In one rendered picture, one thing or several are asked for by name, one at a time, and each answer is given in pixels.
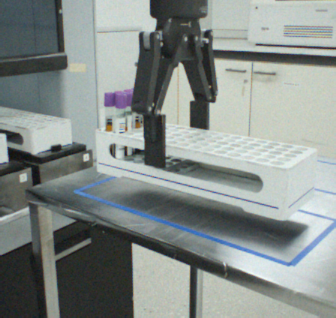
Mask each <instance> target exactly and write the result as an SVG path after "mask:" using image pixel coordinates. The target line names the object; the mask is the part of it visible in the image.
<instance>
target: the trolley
mask: <svg viewBox="0 0 336 318"><path fill-rule="evenodd" d="M25 198H26V200H27V201H28V204H29V212H30V221H31V236H32V244H33V252H34V268H35V277H36V284H37V300H38V309H39V317H40V318H59V299H58V289H57V280H56V261H55V251H54V241H53V222H52V212H51V210H52V211H54V212H57V213H59V214H61V215H64V216H67V217H69V218H72V219H74V220H76V221H79V222H81V223H84V224H87V225H89V226H91V227H94V228H96V229H99V230H102V231H104V232H106V233H109V234H110V235H113V236H116V237H118V238H120V239H124V240H125V241H128V242H131V243H133V244H135V245H139V246H141V247H143V248H146V249H149V250H150V251H153V252H155V253H157V254H160V255H164V256H167V257H170V258H172V259H174V260H178V261H179V262H182V263H185V264H187V265H189V266H190V317H189V318H202V315H203V272H207V273H209V274H211V275H214V276H217V277H219V278H222V279H224V280H226V281H229V282H232V283H233V284H236V285H239V286H240V287H246V288H248V289H250V290H253V291H255V292H258V293H261V294H263V295H264V296H268V297H269V298H272V299H275V300H277V301H279V302H283V303H285V304H287V305H290V306H293V307H294V308H297V309H299V310H301V311H302V310H303V311H307V312H308V313H311V314H314V315H316V316H318V317H321V318H336V158H332V157H326V156H321V155H317V161H316V175H315V183H314V191H313V198H312V199H310V200H309V201H308V202H307V203H305V204H304V205H303V206H302V207H301V208H300V209H299V210H298V211H296V212H295V213H294V214H293V215H291V216H290V217H289V218H288V219H286V220H276V219H273V218H270V217H266V216H262V215H259V214H254V213H251V212H248V211H244V209H243V208H236V207H233V206H230V205H225V204H222V203H219V202H214V201H211V200H207V199H203V198H199V197H197V196H192V195H189V194H186V193H180V192H178V191H174V190H169V189H166V188H163V187H158V186H154V185H153V184H147V183H144V182H141V181H136V180H133V179H129V178H125V177H121V178H119V177H116V176H113V175H108V174H106V173H102V172H98V168H97V165H96V166H92V167H89V168H87V169H83V170H80V171H78V172H74V173H71V174H69V175H65V176H62V177H60V178H56V179H53V180H51V181H47V182H44V183H42V184H38V185H35V186H33V187H29V188H26V189H25Z"/></svg>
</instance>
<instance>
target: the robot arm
mask: <svg viewBox="0 0 336 318"><path fill-rule="evenodd" d="M150 15H151V17H152V18H154V19H156V26H155V29H154V31H141V32H140V33H139V58H138V63H137V69H136V77H135V82H134V87H133V97H132V101H131V107H130V109H131V111H132V112H134V113H138V114H142V115H143V129H144V130H143V132H144V133H143V137H144V140H145V164H146V165H150V166H153V167H159V168H163V167H165V166H166V114H163V113H161V109H162V106H163V104H164V100H165V97H166V94H167V90H168V87H169V84H170V80H171V78H172V75H173V71H174V69H175V68H177V67H178V66H179V62H180V63H181V64H183V67H184V71H185V73H186V75H187V79H188V82H189V84H190V88H191V91H192V93H193V97H194V100H192V101H190V128H198V129H203V130H207V131H209V103H212V104H214V103H215V102H216V99H217V98H216V96H217V95H218V83H217V77H216V71H215V59H214V53H213V46H212V44H213V31H212V30H211V29H200V18H205V17H207V15H208V0H150ZM162 57H163V58H162ZM209 86H211V88H209ZM140 102H142V103H140ZM153 104H154V106H153Z"/></svg>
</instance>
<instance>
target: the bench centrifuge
mask: <svg viewBox="0 0 336 318"><path fill-rule="evenodd" d="M247 41H248V42H249V43H255V44H256V45H257V46H263V45H264V44H273V45H291V46H309V47H331V50H336V0H251V2H250V4H249V19H248V35H247Z"/></svg>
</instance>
